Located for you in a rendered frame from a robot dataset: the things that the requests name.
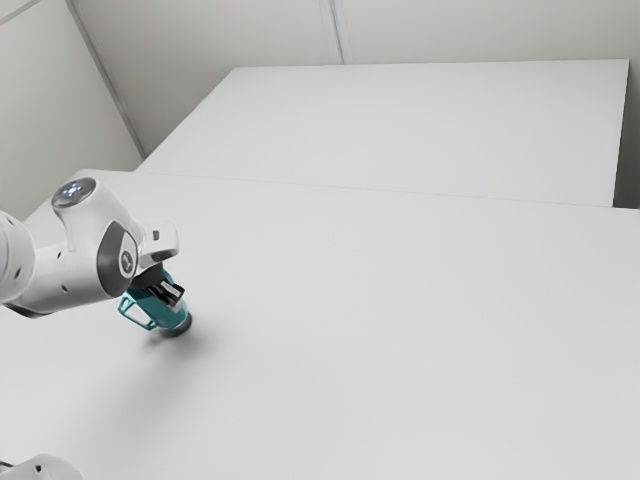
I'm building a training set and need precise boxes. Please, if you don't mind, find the teal faceted mug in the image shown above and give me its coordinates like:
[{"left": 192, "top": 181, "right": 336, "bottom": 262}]
[{"left": 117, "top": 272, "right": 195, "bottom": 341}]

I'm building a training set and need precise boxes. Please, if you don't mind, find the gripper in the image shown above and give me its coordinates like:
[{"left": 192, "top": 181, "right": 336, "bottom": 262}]
[{"left": 132, "top": 266, "right": 188, "bottom": 311}]

